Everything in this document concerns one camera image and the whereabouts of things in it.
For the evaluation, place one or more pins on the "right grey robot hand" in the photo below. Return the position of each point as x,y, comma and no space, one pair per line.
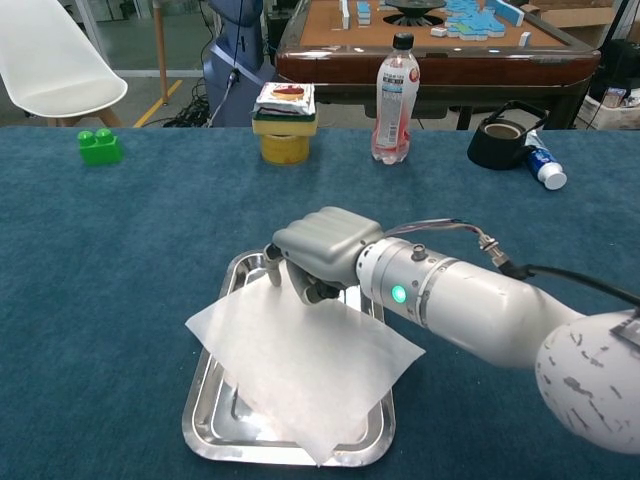
325,240

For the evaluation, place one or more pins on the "white paper sheet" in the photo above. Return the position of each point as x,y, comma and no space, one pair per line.
300,360

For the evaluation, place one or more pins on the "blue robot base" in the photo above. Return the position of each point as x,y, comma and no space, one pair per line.
222,75

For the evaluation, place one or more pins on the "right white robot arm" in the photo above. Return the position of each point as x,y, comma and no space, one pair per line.
475,305

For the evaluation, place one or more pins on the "stainless steel tray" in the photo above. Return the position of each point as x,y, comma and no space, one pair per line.
210,415

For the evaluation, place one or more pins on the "yellow tape roll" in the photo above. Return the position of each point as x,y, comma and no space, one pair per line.
284,150

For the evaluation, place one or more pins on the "yellow green sponge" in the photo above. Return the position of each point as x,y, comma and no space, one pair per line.
285,127

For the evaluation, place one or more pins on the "pink drink bottle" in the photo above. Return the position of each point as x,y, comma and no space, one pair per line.
395,100

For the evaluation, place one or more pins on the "black tape roll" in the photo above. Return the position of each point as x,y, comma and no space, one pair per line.
492,152

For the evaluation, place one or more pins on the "brown mahjong table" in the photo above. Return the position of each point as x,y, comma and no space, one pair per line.
450,65

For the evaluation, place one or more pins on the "upright blue mahjong tile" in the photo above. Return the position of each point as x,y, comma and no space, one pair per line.
345,12

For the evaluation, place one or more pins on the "blue mahjong tile stack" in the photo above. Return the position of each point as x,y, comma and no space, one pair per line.
363,12

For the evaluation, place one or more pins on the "blue white toothpaste tube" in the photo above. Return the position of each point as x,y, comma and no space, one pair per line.
542,162

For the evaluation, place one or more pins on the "blue felt table cover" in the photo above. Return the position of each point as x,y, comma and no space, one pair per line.
100,300

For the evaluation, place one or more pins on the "white mahjong tile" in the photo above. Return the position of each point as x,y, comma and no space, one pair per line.
439,32
525,38

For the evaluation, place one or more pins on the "green toy building block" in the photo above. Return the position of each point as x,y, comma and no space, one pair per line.
102,150

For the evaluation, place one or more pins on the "black mahjong table dome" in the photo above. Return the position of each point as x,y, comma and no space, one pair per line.
412,7

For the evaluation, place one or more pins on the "wooden pole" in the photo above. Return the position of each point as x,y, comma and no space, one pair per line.
161,50

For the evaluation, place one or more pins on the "blue mahjong tile pile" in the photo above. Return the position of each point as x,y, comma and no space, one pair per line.
472,22

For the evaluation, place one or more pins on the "blue mahjong tile row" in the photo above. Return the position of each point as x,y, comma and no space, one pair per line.
507,11

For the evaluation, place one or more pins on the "white storage box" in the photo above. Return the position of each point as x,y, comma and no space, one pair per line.
612,107

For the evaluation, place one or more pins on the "white plastic chair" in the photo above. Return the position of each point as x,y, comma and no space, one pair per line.
50,60

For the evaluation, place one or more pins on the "cardboard box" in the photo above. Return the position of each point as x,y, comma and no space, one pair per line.
575,17

